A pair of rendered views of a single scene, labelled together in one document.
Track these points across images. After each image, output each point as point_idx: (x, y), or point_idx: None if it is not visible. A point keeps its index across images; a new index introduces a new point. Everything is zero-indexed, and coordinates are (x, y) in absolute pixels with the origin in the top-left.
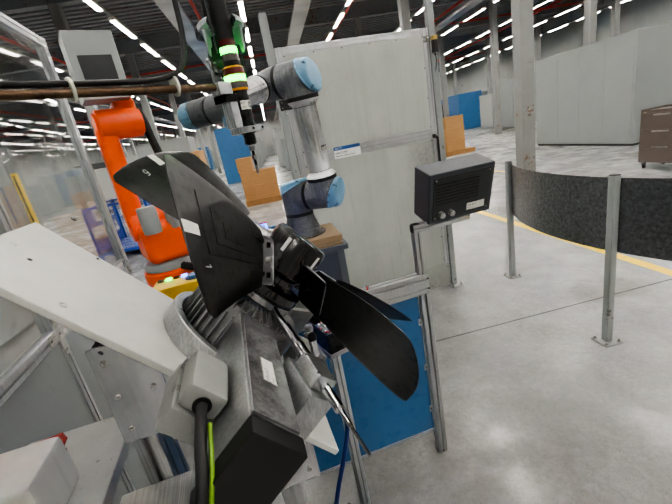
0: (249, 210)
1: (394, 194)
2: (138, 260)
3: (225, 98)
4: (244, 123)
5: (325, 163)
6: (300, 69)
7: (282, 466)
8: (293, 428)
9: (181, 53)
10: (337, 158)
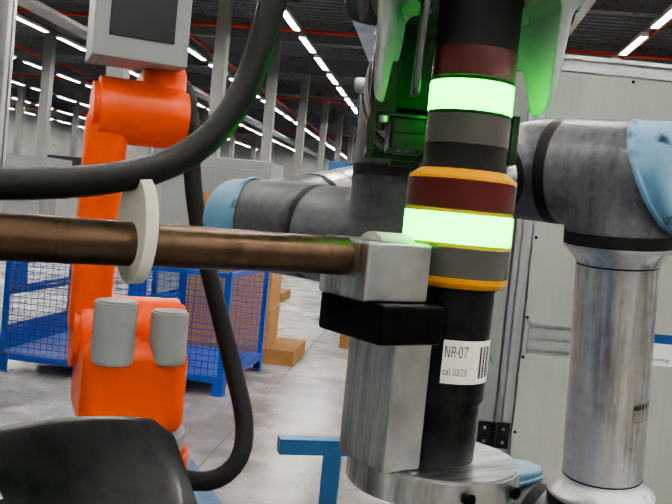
0: (341, 357)
1: None
2: (67, 394)
3: (378, 328)
4: (428, 447)
5: (631, 466)
6: (648, 159)
7: None
8: None
9: (236, 72)
10: None
